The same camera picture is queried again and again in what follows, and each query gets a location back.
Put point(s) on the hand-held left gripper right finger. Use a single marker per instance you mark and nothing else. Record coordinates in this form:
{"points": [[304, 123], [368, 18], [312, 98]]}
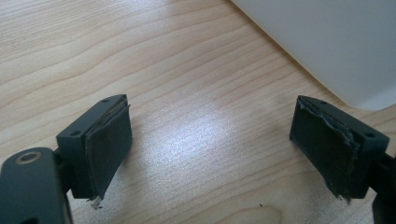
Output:
{"points": [[336, 149]]}

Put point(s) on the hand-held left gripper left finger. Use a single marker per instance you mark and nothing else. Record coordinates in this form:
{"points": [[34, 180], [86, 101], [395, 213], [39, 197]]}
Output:
{"points": [[99, 146]]}

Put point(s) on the white sheet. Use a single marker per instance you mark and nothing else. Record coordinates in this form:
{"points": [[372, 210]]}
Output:
{"points": [[330, 40]]}

